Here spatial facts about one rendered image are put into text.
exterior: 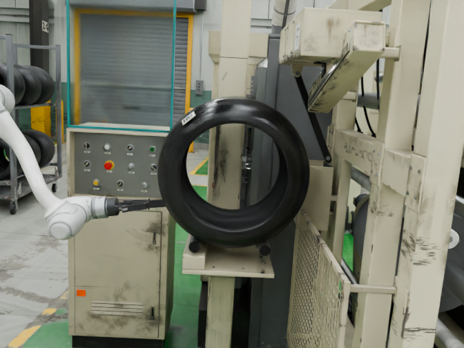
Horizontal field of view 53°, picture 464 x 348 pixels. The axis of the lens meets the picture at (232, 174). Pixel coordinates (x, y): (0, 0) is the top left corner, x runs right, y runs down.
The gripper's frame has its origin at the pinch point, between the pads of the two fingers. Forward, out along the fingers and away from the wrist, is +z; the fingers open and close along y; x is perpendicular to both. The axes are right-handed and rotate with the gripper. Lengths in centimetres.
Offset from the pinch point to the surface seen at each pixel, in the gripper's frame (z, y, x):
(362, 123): 176, 318, 6
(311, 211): 66, 20, 14
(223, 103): 29.9, -9.5, -38.9
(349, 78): 73, -24, -45
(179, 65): -74, 926, -100
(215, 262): 21.4, -0.4, 26.8
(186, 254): 10.9, -9.0, 19.4
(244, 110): 37, -12, -36
